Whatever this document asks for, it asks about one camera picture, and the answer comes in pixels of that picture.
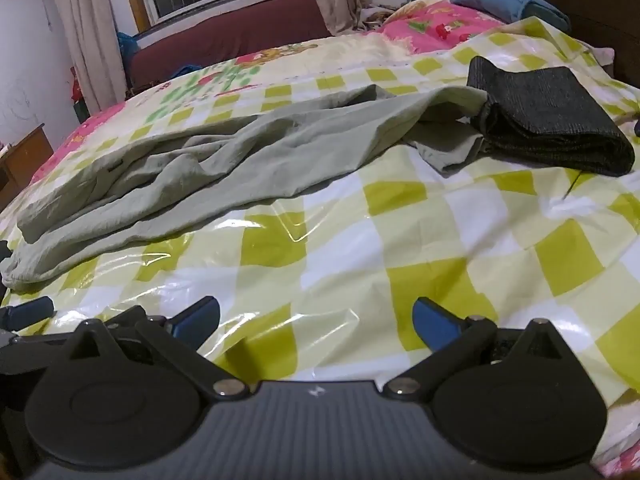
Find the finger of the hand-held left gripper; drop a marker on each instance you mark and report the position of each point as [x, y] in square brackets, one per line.
[30, 310]
[3, 251]

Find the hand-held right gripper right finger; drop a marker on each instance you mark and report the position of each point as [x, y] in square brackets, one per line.
[434, 327]

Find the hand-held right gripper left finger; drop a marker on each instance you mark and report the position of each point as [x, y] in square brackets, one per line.
[194, 317]

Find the grey-green pants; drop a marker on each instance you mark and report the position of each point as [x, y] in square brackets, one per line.
[225, 160]

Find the wooden desk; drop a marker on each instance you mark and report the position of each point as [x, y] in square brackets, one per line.
[25, 160]

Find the green checkered plastic sheet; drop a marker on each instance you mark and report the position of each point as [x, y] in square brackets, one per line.
[450, 220]

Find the red hanging ornament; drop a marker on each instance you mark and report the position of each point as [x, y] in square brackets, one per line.
[76, 87]

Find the blue cloth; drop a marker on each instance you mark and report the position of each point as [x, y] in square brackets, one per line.
[127, 44]

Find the dark grey folded cloth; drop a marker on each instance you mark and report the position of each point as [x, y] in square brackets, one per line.
[545, 110]

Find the maroon sofa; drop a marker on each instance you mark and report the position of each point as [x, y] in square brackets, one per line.
[225, 35]

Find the pink printed bedsheet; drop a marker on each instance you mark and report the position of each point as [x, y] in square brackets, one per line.
[440, 25]

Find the plaid cloth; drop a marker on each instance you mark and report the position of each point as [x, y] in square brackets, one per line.
[376, 14]

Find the dark brown headboard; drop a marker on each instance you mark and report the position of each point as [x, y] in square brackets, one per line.
[600, 10]

